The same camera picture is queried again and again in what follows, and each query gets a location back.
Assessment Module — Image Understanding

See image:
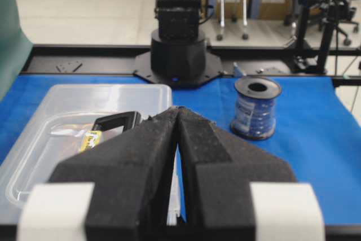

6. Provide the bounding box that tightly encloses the camera on black stand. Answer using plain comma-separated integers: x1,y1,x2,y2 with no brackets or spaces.
285,0,335,74

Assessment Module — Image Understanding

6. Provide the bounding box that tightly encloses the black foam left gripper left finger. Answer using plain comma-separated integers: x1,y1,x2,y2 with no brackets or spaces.
16,107,179,241

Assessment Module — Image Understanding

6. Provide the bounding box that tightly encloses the blue wire spool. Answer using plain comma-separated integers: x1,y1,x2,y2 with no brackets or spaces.
230,76,282,141

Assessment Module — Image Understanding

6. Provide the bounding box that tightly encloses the blue table mat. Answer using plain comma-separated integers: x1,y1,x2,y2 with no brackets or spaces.
1,75,360,225

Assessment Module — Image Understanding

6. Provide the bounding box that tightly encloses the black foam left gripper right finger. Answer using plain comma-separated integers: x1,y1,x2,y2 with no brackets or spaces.
176,106,325,241

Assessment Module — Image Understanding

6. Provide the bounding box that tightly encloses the black tool box handle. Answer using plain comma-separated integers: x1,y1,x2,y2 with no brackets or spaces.
92,111,141,132

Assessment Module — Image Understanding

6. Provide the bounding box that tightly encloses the green backdrop curtain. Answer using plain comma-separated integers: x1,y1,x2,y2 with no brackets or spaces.
1,0,33,98

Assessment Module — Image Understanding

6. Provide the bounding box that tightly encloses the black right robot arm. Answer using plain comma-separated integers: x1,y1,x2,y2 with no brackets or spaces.
136,0,325,240

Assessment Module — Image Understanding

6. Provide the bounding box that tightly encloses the black table frame rail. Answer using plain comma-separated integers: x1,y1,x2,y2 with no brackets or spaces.
19,43,361,87

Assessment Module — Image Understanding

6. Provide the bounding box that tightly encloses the clear plastic tool box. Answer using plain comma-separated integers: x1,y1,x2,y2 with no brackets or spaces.
1,84,172,225

